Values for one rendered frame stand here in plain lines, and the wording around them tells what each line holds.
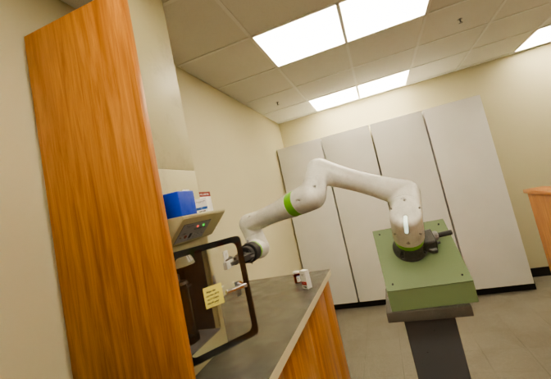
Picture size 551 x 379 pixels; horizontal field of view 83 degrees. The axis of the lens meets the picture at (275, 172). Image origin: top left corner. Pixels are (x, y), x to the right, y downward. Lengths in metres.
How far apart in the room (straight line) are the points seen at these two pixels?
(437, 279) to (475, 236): 2.73
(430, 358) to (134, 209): 1.32
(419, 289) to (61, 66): 1.65
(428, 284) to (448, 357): 0.31
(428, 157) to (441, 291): 2.74
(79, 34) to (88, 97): 0.24
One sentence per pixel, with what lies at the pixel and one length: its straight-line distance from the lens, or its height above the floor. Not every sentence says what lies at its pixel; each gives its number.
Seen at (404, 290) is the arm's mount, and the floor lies 1.02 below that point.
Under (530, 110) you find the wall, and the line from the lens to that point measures 4.89.
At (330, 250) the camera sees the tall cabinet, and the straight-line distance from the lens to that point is 4.18.
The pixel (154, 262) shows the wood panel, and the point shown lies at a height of 1.38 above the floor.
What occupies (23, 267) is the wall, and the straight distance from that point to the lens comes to 1.43.
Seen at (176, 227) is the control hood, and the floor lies 1.47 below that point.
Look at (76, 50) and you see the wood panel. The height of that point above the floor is 2.19.
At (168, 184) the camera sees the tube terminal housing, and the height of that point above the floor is 1.64.
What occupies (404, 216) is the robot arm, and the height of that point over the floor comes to 1.32.
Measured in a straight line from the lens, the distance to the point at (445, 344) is 1.63.
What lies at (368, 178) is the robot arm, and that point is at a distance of 1.48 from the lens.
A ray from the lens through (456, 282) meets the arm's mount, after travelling 1.51.
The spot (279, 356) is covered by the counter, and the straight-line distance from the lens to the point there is 1.32.
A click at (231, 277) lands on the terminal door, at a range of 1.32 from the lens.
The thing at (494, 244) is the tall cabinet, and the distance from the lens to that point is 4.28.
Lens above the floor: 1.48
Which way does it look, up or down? 6 degrees up
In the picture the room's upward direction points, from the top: 12 degrees counter-clockwise
